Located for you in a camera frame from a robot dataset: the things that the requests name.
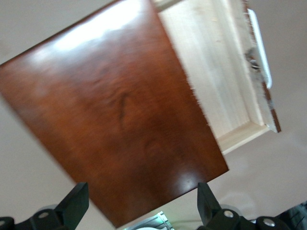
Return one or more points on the dark brown wooden cabinet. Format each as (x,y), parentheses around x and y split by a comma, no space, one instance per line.
(108,107)

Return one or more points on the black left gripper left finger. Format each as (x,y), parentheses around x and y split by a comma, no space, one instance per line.
(72,206)

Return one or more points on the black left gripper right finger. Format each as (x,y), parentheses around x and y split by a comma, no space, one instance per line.
(211,213)

